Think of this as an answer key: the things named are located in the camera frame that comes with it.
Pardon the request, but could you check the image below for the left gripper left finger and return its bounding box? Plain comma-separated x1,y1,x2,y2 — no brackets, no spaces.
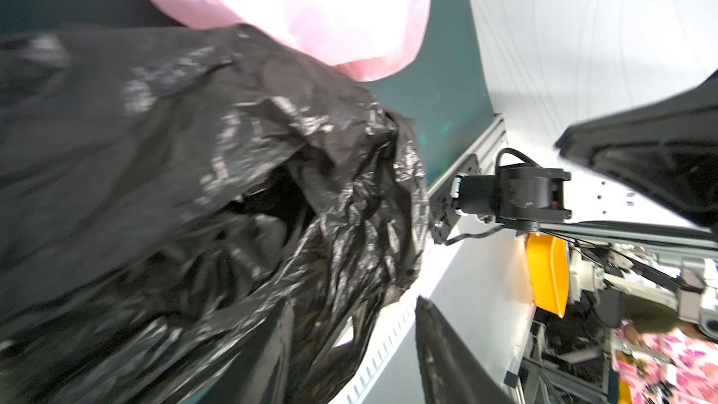
415,297,512,404

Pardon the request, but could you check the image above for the white vent strip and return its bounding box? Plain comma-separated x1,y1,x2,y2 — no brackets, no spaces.
330,292,417,404

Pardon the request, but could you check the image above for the black plastic bag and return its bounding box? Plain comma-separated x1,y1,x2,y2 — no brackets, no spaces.
1,24,429,403

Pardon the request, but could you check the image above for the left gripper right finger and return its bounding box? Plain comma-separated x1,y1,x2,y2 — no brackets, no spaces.
555,75,717,230

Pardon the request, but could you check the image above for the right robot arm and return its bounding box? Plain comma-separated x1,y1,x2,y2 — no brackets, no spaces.
429,148,717,253

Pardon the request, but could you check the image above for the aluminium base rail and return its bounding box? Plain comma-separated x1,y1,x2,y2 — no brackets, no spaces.
428,113,509,198

